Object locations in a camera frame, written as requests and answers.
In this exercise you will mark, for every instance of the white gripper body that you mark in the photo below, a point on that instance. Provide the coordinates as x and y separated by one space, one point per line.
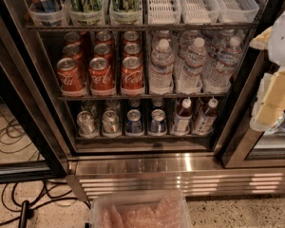
277 40

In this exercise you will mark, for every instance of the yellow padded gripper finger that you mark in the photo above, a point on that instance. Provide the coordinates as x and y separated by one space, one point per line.
270 101
261 41

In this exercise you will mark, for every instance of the blue can front right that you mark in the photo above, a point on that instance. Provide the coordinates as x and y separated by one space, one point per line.
158 126

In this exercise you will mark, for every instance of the blue can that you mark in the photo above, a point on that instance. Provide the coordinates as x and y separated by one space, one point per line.
134 124
158 126

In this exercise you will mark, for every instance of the front right cola can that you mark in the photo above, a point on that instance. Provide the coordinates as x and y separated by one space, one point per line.
132 73

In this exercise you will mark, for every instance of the green can right bin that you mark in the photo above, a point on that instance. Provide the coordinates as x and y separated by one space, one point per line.
125 12

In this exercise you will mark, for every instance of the green can bin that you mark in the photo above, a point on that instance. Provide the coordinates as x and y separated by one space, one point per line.
125 12
87 12

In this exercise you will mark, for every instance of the stainless steel drinks fridge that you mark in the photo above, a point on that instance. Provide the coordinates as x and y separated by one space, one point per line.
232 159

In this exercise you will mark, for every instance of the blue can front left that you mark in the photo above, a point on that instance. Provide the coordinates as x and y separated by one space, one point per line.
134 124

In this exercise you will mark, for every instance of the rear middle cola can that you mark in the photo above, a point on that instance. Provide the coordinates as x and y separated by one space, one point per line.
104 37

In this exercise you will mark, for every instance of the front middle cola can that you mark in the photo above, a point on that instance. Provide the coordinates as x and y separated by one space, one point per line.
101 74

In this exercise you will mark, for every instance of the silver can front right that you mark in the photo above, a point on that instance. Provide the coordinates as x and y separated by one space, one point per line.
111 124

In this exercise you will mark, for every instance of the silver can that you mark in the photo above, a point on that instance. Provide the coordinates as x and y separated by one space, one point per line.
111 124
86 124

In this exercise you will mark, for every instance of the green can left bin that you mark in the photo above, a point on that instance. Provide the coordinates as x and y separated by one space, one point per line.
87 12

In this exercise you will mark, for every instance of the rear left cola can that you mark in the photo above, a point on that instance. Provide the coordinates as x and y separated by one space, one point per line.
74 38

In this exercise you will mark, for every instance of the silver can front left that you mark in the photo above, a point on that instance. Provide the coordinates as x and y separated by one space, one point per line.
86 124

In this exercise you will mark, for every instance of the front left cola can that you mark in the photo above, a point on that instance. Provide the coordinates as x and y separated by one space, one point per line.
70 74

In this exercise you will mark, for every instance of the blue can tray bin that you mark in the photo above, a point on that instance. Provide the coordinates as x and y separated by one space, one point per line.
50 13

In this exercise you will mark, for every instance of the empty white tray right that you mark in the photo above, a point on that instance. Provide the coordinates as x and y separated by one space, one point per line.
237 11

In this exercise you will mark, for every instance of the empty white tray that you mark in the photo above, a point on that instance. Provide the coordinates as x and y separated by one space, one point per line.
237 11
161 12
199 11

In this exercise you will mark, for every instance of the front right water bottle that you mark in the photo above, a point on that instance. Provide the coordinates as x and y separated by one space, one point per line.
216 76

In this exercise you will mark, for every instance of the water bottle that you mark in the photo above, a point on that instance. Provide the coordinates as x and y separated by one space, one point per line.
192 69
216 76
162 60

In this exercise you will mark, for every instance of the empty white tray middle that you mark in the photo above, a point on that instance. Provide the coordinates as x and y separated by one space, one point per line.
199 11

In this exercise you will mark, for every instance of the right tea bottle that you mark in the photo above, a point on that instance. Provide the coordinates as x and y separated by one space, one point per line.
207 115

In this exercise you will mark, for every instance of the tea bottle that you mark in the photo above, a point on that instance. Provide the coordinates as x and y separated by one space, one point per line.
207 115
182 117

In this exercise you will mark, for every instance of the front middle water bottle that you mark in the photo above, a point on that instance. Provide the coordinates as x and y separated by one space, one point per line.
192 69

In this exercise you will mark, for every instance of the left tea bottle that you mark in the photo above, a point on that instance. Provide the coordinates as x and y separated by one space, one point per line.
182 117

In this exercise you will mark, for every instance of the empty white tray left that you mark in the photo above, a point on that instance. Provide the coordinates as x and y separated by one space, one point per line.
161 12

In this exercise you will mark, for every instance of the front left water bottle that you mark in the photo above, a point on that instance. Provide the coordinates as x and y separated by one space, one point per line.
162 60

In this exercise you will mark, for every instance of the clear plastic bin with wrap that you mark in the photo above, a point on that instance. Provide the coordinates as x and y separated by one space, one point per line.
141 209

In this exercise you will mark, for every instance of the black pole stand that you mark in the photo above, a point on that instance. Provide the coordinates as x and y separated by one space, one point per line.
24 214

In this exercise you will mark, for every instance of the top wire shelf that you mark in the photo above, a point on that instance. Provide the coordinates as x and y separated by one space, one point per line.
146 27

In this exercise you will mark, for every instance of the wire shelf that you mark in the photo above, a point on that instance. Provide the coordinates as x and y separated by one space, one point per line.
143 96
146 27

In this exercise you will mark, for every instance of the middle wire shelf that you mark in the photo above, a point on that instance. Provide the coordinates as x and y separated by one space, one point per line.
143 96

